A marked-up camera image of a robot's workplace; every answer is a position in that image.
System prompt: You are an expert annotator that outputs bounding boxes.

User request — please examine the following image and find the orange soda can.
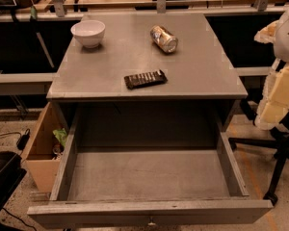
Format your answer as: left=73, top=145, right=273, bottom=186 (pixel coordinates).
left=150, top=25, right=178, bottom=54

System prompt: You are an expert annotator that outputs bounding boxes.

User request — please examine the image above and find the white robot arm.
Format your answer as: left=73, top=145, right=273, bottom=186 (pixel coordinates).
left=254, top=8, right=289, bottom=130

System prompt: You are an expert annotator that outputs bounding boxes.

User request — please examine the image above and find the dark snack bar wrapper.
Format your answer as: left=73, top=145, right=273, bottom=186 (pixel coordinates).
left=123, top=69, right=168, bottom=90

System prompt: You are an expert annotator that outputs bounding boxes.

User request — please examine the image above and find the grey cabinet with top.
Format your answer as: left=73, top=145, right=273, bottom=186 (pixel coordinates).
left=47, top=13, right=247, bottom=145

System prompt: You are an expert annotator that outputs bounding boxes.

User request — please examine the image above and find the green snack bag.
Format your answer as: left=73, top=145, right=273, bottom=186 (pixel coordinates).
left=53, top=128, right=67, bottom=147

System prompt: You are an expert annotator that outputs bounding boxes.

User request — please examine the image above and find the white ceramic bowl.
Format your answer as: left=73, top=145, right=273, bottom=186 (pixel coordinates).
left=70, top=20, right=106, bottom=48

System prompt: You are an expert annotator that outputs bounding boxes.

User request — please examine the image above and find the open grey drawer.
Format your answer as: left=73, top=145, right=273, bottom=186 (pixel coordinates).
left=28, top=108, right=272, bottom=229

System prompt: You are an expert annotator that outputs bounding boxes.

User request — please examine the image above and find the wooden box on floor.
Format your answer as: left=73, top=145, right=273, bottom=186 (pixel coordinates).
left=22, top=103, right=67, bottom=193

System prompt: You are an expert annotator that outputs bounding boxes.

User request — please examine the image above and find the black power adapter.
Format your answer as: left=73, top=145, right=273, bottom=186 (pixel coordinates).
left=16, top=129, right=30, bottom=150

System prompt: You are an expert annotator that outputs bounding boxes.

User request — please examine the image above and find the black office chair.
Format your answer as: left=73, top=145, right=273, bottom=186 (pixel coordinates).
left=228, top=112, right=289, bottom=205

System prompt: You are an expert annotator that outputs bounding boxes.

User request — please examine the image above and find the black bin at left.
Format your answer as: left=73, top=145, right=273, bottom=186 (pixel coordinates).
left=0, top=151, right=26, bottom=211

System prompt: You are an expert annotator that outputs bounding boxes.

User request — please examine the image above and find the metal frame rail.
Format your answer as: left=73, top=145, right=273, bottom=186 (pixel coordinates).
left=0, top=0, right=289, bottom=22

